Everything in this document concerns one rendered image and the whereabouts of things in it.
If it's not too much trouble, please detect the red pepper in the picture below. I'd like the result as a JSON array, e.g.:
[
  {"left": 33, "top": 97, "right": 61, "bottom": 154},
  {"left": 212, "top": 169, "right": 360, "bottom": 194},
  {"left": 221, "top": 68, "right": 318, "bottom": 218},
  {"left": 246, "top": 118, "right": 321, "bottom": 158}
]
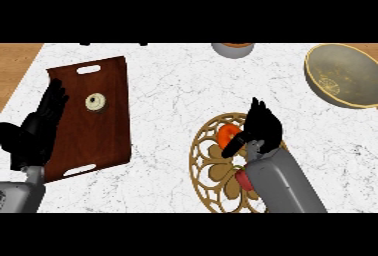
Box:
[{"left": 233, "top": 165, "right": 255, "bottom": 192}]

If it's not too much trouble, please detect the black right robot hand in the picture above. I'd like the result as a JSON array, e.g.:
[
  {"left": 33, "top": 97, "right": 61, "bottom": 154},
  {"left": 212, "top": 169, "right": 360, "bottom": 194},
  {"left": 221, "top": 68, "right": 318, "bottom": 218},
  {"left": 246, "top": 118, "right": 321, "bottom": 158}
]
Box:
[{"left": 219, "top": 96, "right": 284, "bottom": 159}]

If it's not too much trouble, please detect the gold openwork round placemat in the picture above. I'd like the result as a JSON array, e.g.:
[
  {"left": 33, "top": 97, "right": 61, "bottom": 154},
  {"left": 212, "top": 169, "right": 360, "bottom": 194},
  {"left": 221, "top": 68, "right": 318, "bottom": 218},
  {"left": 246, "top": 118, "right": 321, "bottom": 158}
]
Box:
[{"left": 187, "top": 112, "right": 289, "bottom": 214}]

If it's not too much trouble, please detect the pale round can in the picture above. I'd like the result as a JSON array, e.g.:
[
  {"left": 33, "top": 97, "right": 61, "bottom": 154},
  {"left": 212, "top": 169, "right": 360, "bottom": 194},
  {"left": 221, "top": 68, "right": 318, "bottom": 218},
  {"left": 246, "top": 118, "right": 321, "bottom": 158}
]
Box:
[{"left": 84, "top": 92, "right": 107, "bottom": 113}]

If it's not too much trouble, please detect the brown wooden tray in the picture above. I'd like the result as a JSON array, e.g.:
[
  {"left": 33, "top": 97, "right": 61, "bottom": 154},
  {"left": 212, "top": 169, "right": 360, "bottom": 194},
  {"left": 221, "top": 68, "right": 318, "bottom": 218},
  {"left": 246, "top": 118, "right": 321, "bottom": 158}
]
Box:
[{"left": 42, "top": 55, "right": 132, "bottom": 184}]

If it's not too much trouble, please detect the orange squash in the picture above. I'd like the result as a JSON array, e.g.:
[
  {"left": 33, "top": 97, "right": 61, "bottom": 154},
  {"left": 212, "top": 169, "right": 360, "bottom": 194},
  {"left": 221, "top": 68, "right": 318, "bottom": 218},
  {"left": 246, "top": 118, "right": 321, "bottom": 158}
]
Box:
[{"left": 215, "top": 124, "right": 243, "bottom": 150}]

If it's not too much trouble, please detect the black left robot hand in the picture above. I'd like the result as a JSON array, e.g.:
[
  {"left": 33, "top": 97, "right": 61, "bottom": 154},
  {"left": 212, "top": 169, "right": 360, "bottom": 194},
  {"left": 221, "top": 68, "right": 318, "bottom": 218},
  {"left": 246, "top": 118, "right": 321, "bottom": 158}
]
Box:
[{"left": 0, "top": 78, "right": 70, "bottom": 172}]

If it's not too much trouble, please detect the grey bowl with gold rim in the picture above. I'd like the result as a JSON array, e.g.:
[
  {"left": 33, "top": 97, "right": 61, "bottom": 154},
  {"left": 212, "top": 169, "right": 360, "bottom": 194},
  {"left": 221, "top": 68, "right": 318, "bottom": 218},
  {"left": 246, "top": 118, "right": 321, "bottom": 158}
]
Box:
[{"left": 302, "top": 43, "right": 378, "bottom": 110}]

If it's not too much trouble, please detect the grey pot with orange rim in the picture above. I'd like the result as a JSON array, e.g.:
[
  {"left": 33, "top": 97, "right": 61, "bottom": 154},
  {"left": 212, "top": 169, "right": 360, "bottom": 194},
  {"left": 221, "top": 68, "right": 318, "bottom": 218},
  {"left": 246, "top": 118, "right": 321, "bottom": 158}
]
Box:
[{"left": 211, "top": 43, "right": 256, "bottom": 60}]

